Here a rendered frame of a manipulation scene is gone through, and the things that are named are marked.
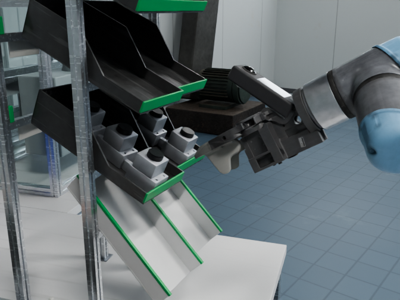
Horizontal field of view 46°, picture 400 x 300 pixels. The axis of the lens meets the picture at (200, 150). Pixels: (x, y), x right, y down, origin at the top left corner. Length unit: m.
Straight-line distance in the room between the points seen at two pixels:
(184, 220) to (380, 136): 0.64
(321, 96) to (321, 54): 8.07
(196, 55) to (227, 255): 5.18
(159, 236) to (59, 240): 0.53
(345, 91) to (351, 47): 7.87
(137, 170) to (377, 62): 0.44
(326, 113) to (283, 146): 0.09
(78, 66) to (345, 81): 0.42
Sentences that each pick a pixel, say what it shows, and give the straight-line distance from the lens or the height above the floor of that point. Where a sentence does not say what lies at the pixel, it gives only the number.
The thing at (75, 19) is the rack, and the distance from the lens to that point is 0.80.
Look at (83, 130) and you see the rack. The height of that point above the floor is 1.32.
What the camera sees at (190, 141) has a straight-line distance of 0.97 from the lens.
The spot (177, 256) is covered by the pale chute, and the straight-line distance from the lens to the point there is 1.00.
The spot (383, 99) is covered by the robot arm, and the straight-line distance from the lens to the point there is 0.60.
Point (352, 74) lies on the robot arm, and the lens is 0.67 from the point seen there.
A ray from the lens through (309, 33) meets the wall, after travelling 8.82.
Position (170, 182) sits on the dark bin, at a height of 1.20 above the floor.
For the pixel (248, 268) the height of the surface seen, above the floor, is 0.86.
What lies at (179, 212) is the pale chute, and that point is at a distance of 1.11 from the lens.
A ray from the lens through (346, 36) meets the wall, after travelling 8.56.
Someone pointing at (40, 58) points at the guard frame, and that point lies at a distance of 1.67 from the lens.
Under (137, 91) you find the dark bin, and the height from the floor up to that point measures 1.37.
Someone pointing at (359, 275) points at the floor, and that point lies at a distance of 3.02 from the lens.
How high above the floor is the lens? 1.51
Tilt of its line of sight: 17 degrees down
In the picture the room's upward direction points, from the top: straight up
